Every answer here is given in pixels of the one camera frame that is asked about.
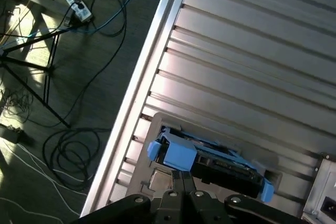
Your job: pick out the white power strip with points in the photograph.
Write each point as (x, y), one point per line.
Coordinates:
(78, 7)

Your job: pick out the black open PC case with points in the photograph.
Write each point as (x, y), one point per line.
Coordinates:
(323, 182)

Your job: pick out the hard disk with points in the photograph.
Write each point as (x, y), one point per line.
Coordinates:
(223, 171)

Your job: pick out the small black floor box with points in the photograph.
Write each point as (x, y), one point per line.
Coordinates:
(10, 134)

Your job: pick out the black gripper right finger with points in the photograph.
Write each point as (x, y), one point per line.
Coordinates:
(199, 208)

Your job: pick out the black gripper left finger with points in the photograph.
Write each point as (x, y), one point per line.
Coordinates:
(173, 208)

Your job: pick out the black floor tripod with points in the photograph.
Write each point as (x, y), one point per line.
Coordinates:
(50, 69)

